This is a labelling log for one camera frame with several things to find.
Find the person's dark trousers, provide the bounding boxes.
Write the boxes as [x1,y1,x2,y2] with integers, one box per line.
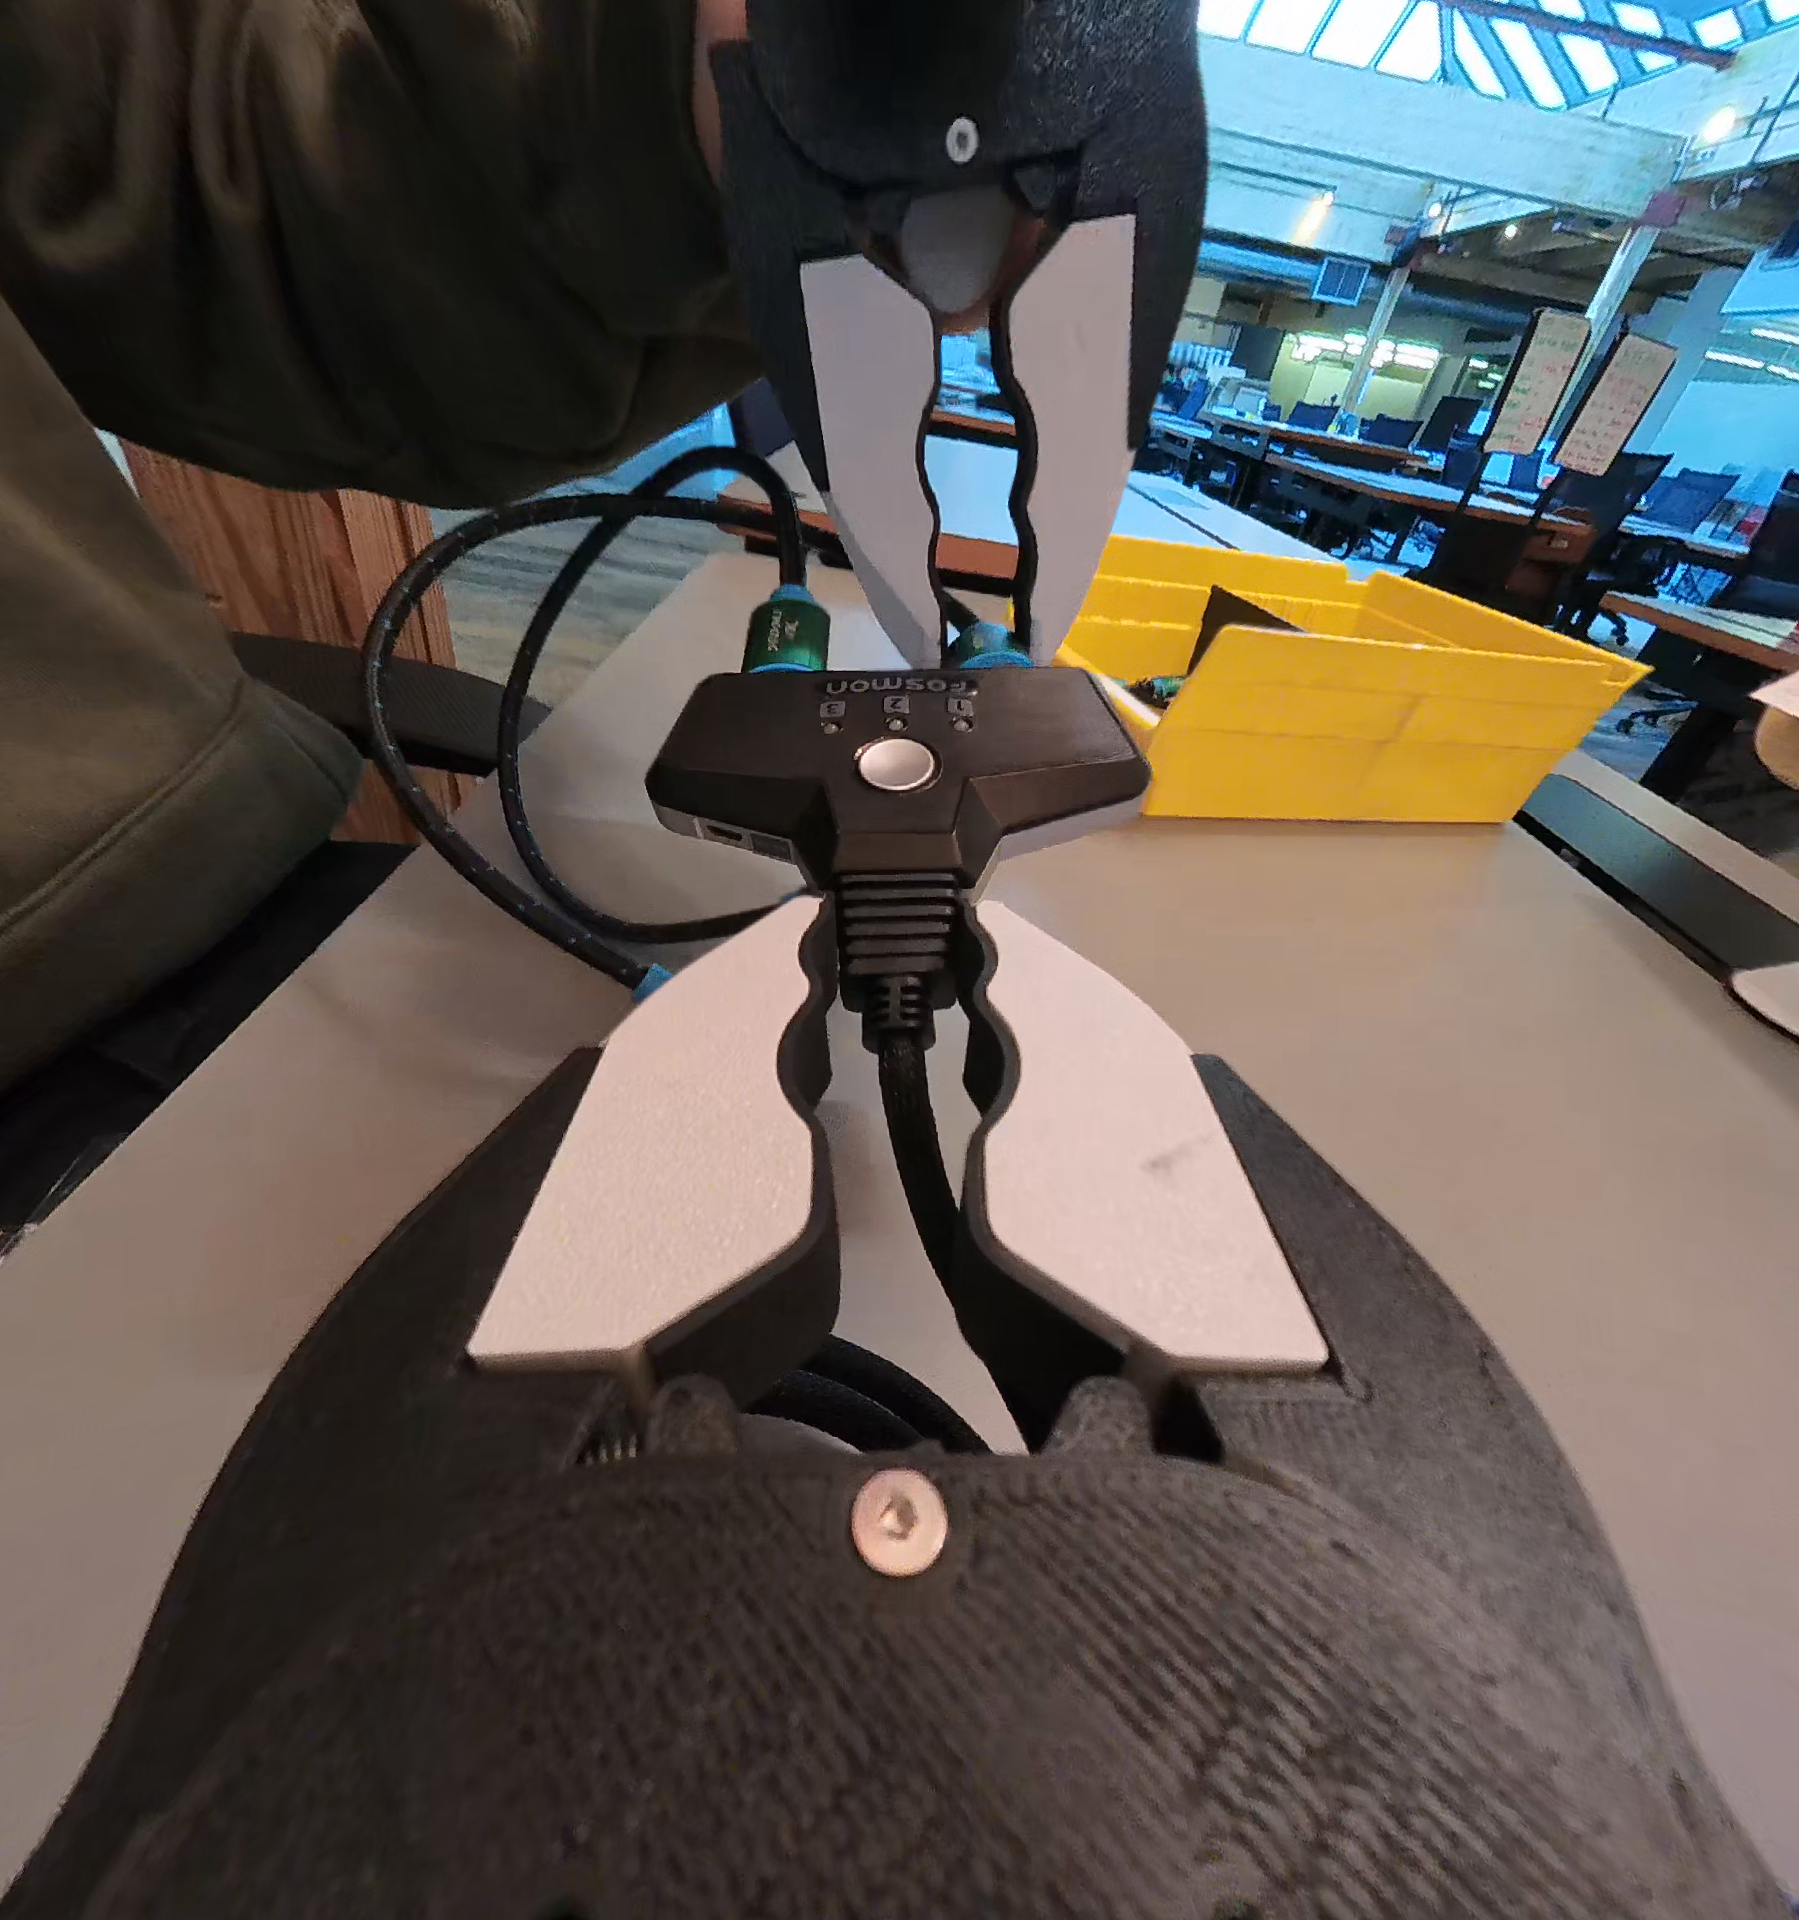
[0,840,436,1326]

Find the row of black office chairs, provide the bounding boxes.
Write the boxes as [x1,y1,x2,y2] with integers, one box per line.
[1155,350,1799,640]

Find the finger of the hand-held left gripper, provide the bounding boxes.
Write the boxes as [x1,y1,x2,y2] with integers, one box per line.
[992,214,1145,671]
[798,252,950,665]

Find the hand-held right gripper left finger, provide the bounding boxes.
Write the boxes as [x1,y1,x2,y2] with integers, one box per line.
[464,891,847,1407]

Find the yellow plastic bin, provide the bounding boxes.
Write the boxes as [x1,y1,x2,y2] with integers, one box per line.
[1056,532,1654,824]

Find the black desk rail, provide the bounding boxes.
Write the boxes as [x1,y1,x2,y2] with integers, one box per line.
[1514,749,1799,976]

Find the black office chair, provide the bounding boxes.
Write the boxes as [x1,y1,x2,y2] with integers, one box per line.
[231,634,559,789]

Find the wooden post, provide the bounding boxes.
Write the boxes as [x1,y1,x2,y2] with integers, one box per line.
[126,442,464,846]

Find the white flip chart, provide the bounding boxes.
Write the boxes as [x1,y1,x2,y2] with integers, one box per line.
[1556,333,1678,480]
[1484,308,1591,458]

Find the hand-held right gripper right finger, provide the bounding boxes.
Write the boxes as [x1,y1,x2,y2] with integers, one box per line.
[960,897,1336,1414]

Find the row of long office desks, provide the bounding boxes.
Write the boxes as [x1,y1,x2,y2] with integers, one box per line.
[1138,405,1799,683]

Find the grey desk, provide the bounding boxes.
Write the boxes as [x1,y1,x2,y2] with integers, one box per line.
[0,546,1799,1920]

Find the black video switch box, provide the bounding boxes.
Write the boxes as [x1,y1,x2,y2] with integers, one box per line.
[643,669,1152,1460]

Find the person's olive sweatshirt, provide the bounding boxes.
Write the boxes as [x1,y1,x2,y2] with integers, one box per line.
[0,209,364,1135]

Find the person's left forearm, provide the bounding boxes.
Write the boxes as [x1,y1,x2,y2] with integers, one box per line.
[0,0,780,514]

